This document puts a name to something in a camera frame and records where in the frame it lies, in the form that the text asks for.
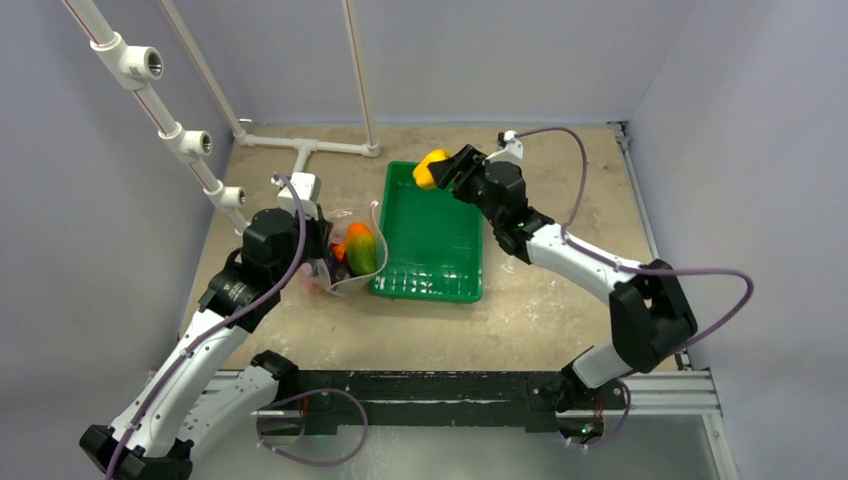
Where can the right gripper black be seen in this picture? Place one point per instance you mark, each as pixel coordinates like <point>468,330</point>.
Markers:
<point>460,170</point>

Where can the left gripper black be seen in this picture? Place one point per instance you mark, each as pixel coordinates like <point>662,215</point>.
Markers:
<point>320,229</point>

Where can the yellow bell pepper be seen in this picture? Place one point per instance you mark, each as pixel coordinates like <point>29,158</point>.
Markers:
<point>432,169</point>

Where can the clear zip top bag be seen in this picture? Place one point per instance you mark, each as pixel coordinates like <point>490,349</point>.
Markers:
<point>327,275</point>

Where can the green orange mango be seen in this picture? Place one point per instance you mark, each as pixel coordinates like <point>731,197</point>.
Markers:
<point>360,249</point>

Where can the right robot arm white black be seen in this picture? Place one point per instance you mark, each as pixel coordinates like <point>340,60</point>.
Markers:
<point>649,313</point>

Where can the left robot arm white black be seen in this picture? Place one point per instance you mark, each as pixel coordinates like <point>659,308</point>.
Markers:
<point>171,425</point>

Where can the green plastic tray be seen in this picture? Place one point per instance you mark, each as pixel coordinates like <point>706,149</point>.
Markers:
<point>435,243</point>

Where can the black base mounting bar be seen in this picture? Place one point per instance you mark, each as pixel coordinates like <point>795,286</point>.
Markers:
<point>530,400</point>

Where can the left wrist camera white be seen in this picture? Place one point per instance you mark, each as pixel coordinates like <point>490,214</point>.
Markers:
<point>307,188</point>

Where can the white PVC pipe frame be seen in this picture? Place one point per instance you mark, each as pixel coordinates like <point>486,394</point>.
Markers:
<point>136,68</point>

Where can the aluminium frame rail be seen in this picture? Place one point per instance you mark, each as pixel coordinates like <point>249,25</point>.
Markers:
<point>167,427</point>

